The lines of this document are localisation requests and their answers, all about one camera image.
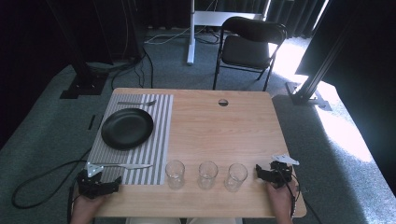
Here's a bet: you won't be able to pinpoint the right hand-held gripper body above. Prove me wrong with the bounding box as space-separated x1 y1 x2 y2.
269 154 301 189

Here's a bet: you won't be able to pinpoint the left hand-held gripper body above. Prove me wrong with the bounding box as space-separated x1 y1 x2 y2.
76 161 114 201

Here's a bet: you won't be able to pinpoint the person's left hand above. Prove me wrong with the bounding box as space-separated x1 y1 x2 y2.
70 189 108 224

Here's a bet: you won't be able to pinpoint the person's right hand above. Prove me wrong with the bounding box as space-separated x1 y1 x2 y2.
264 181 296 224

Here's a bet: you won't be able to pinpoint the silver knife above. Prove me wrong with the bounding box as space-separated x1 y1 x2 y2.
92 162 154 171

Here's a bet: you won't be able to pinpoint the clear drinking glass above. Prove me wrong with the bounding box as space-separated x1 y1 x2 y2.
164 160 186 190
223 162 248 193
197 161 219 190

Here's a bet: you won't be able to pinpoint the grey striped placemat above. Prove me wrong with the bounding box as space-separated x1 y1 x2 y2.
86 93 175 187

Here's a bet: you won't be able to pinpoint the black round plate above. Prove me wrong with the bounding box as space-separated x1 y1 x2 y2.
100 107 155 151

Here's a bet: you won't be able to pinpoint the person's light trousers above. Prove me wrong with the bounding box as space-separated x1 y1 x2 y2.
125 217 245 224

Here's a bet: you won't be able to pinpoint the silver fork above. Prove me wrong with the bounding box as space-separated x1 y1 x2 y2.
117 99 158 107

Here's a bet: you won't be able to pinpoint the black metal stand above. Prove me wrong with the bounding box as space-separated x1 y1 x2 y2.
285 0 359 112
46 0 110 101

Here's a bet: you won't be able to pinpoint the black folding chair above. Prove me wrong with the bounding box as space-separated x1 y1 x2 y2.
212 16 289 92

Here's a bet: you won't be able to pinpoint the black cable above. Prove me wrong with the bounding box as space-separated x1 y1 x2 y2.
110 46 155 91
274 167 323 224
11 148 92 210

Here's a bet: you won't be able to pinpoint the white desk frame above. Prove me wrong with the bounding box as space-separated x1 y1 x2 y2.
186 0 271 66

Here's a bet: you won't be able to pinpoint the white cable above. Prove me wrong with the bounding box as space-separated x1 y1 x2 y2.
144 26 191 45

